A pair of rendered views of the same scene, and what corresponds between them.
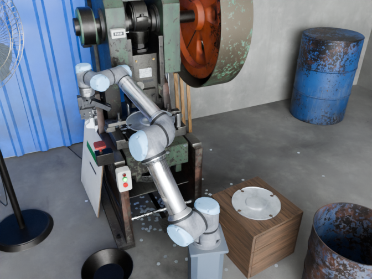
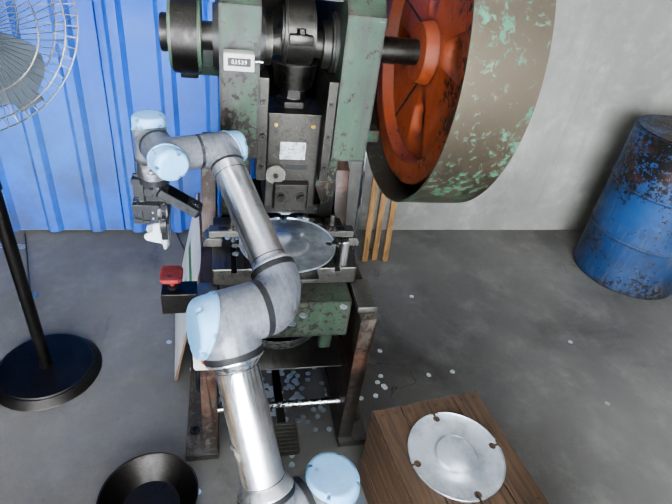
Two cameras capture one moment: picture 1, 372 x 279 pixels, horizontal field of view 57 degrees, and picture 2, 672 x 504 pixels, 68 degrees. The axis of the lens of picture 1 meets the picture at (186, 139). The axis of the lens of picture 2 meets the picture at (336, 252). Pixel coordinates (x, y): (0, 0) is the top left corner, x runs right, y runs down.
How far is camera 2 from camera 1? 0.62 m
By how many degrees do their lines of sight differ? 8
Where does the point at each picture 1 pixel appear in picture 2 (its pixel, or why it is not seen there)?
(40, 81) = not seen: hidden behind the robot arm
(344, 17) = not seen: outside the picture
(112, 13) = (233, 14)
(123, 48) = (250, 95)
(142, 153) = (201, 348)
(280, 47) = (586, 138)
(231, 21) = (487, 81)
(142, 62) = (289, 130)
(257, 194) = (464, 435)
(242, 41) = (503, 131)
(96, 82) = (156, 161)
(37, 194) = (96, 307)
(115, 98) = not seen: hidden behind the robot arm
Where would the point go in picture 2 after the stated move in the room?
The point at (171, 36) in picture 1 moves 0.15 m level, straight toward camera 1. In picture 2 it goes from (356, 88) to (346, 106)
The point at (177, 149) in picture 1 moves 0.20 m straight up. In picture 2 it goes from (328, 309) to (336, 257)
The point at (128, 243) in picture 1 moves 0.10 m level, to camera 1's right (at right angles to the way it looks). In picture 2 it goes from (205, 450) to (232, 458)
